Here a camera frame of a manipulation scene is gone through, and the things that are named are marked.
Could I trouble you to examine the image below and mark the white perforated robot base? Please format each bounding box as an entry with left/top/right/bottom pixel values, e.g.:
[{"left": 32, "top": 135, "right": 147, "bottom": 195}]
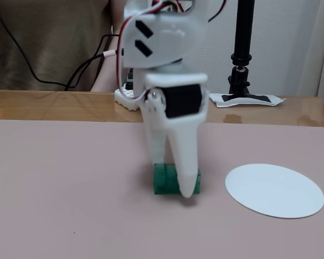
[{"left": 114, "top": 86, "right": 141, "bottom": 112}]

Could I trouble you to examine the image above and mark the person bare forearm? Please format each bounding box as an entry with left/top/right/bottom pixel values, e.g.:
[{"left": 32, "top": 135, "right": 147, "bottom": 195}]
[{"left": 90, "top": 0, "right": 130, "bottom": 93}]

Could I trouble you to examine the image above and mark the person torso olive shirt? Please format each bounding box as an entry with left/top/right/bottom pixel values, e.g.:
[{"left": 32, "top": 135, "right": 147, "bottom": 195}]
[{"left": 0, "top": 0, "right": 113, "bottom": 92}]

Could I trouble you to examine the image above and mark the black power cable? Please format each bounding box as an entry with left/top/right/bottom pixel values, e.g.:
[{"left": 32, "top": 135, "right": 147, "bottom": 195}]
[{"left": 64, "top": 33, "right": 120, "bottom": 92}]

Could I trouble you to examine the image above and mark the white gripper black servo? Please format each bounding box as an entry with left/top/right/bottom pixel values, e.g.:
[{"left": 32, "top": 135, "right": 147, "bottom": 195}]
[{"left": 141, "top": 72, "right": 209, "bottom": 200}]

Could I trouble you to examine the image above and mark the red white black servo cable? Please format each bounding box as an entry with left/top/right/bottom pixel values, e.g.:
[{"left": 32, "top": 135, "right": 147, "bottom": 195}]
[{"left": 115, "top": 0, "right": 165, "bottom": 103}]

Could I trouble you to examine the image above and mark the teal lego brick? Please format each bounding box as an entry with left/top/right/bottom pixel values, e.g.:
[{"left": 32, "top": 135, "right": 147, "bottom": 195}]
[{"left": 153, "top": 163, "right": 202, "bottom": 195}]

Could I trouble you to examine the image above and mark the white paper circle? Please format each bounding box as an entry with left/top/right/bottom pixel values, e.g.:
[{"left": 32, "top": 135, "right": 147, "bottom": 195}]
[{"left": 225, "top": 163, "right": 324, "bottom": 219}]

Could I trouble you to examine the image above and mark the black camera stand pole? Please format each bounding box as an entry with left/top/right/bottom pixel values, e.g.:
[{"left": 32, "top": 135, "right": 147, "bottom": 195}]
[{"left": 227, "top": 0, "right": 253, "bottom": 97}]

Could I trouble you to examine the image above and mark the thin dark servo cable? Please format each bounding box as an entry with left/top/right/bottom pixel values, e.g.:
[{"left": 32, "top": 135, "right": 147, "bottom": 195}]
[{"left": 207, "top": 0, "right": 228, "bottom": 23}]

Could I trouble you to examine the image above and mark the white tape patch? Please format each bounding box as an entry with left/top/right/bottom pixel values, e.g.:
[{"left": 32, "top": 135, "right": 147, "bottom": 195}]
[{"left": 206, "top": 92, "right": 287, "bottom": 108}]

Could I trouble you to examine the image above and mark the pink table mat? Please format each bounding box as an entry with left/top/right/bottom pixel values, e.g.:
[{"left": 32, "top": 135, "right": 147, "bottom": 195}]
[{"left": 0, "top": 118, "right": 324, "bottom": 259}]

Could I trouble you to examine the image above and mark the black tape strip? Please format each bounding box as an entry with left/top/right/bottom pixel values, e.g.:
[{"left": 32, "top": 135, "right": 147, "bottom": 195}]
[{"left": 222, "top": 93, "right": 276, "bottom": 105}]

